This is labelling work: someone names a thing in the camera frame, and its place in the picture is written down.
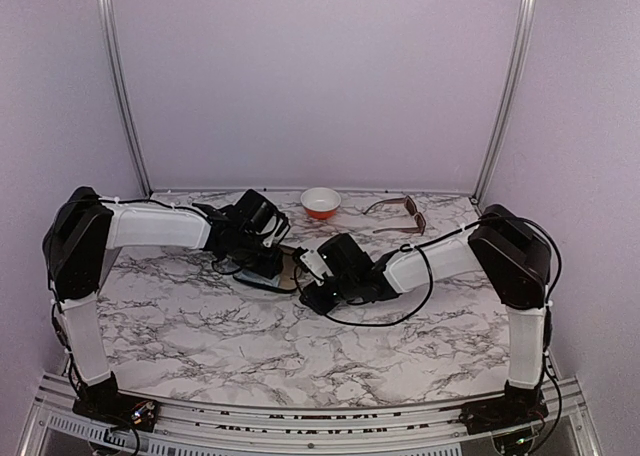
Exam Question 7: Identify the brown translucent sunglasses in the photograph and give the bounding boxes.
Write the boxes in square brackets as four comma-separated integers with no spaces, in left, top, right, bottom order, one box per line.
[362,195,427,235]

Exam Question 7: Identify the aluminium frame post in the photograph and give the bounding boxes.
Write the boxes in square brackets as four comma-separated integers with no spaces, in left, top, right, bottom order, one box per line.
[97,0,153,196]
[472,0,537,205]

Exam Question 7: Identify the black woven glasses case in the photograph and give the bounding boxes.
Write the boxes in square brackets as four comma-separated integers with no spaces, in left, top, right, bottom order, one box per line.
[233,245,296,294]

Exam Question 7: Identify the white bowl orange outside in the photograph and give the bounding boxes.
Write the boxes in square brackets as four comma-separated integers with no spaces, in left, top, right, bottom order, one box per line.
[300,187,342,220]

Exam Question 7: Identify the aluminium frame rail back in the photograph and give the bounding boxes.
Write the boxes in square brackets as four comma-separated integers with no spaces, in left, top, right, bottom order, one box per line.
[148,185,476,195]

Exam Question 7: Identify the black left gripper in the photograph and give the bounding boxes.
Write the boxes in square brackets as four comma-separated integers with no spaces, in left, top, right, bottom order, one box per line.
[232,232,284,279]

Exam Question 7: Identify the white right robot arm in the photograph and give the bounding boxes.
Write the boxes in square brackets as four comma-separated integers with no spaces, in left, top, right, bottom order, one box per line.
[294,204,563,424]

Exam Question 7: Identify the aluminium frame post right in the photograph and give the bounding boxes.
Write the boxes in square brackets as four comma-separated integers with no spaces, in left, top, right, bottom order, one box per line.
[472,0,537,205]

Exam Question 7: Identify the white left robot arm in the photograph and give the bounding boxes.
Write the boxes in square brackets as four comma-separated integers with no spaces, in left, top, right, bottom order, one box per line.
[42,186,290,421]

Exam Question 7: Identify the light blue cleaning cloth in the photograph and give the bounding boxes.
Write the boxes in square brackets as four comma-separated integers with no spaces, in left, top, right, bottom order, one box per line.
[234,270,279,287]

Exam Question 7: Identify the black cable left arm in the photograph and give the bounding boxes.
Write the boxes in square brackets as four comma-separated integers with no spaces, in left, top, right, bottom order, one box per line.
[47,198,281,287]

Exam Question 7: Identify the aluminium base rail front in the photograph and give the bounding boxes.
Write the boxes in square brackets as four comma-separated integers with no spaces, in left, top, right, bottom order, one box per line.
[18,374,601,455]

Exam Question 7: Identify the aluminium frame post left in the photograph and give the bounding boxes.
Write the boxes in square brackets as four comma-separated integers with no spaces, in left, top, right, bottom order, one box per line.
[97,0,153,196]

